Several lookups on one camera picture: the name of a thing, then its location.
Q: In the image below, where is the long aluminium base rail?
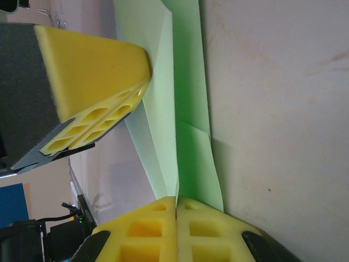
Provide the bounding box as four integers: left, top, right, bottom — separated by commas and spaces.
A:
68, 158, 88, 208

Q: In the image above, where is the bent metal wire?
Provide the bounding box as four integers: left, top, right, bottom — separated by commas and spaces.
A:
37, 8, 68, 29

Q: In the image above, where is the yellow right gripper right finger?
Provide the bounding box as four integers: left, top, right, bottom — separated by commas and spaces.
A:
176, 196, 306, 262

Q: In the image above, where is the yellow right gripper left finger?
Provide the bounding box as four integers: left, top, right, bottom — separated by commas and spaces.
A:
71, 195, 178, 262

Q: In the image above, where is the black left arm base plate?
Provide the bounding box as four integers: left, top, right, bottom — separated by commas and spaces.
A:
77, 193, 96, 238

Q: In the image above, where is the light green paper sheet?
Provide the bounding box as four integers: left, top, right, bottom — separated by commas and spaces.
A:
113, 0, 226, 213

